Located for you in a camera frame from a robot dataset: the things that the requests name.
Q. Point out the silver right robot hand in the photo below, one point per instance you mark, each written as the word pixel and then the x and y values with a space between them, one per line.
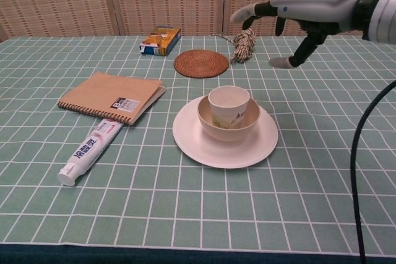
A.
pixel 318 4

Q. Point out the paper cup green flower print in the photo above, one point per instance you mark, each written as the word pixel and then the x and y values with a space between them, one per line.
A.
pixel 227 112

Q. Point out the beige plastic bowl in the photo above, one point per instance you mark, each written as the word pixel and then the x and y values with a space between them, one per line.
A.
pixel 230 134

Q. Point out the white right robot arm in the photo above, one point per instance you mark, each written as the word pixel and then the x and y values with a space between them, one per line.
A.
pixel 385 13

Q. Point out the white paper plate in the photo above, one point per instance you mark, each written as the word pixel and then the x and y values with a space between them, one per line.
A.
pixel 222 154

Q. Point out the round brown rattan coaster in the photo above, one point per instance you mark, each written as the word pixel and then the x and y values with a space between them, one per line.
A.
pixel 201 63

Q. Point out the orange blue snack box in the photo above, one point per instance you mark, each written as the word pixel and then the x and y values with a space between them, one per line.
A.
pixel 161 41

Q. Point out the kraft spiral notebook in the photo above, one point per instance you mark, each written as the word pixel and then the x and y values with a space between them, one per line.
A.
pixel 108 94

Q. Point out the green grid tablecloth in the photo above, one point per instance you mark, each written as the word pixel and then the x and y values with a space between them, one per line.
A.
pixel 185 208

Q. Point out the white pink toothpaste tube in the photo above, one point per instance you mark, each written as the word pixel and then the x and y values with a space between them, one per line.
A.
pixel 89 149

